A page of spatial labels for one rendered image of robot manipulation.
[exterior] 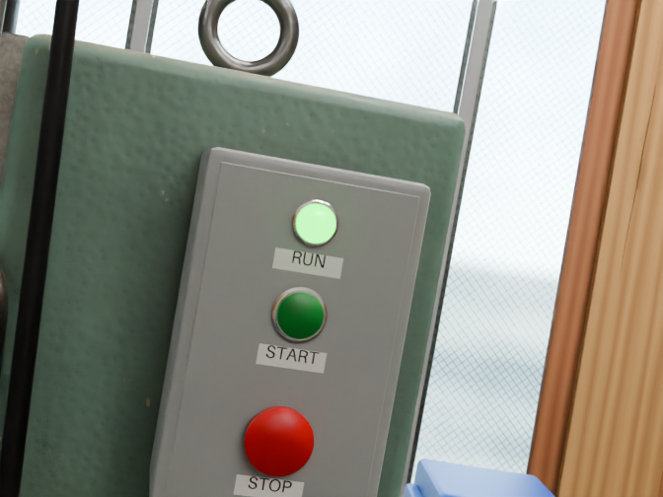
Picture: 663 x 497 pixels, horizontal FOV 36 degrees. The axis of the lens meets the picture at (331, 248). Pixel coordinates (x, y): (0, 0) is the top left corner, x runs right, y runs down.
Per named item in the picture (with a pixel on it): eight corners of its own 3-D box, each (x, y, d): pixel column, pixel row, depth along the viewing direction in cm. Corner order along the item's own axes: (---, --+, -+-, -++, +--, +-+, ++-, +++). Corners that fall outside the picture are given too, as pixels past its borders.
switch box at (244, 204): (148, 471, 50) (202, 147, 49) (346, 495, 52) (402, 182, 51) (147, 514, 44) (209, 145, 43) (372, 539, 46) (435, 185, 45)
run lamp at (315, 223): (288, 242, 44) (296, 196, 44) (333, 249, 44) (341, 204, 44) (290, 243, 43) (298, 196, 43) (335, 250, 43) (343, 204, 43)
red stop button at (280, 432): (238, 467, 44) (249, 399, 44) (305, 475, 45) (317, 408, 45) (240, 474, 43) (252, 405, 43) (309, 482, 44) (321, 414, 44)
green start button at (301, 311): (266, 337, 44) (276, 282, 44) (321, 345, 44) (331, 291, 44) (268, 339, 43) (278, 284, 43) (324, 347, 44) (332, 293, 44)
